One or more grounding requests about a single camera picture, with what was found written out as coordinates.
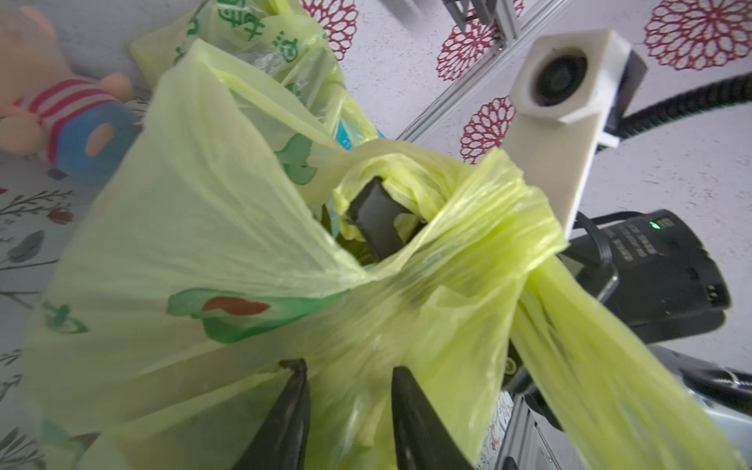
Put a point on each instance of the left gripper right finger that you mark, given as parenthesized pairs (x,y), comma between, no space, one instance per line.
(421,440)

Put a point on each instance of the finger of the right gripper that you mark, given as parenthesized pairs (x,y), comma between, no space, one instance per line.
(374,213)

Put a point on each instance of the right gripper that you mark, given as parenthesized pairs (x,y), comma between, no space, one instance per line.
(598,277)

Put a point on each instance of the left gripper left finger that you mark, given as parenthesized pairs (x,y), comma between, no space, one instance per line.
(281,442)

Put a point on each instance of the green avocado plastic bag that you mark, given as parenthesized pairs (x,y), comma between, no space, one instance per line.
(277,37)
(221,246)

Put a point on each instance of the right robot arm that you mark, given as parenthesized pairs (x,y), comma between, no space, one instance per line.
(652,272)

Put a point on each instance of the pink plush doll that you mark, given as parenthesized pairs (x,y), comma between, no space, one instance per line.
(81,128)

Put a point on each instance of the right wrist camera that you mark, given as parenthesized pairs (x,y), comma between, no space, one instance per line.
(568,98)

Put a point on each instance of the grey metal wall shelf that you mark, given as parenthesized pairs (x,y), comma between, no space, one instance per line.
(504,14)

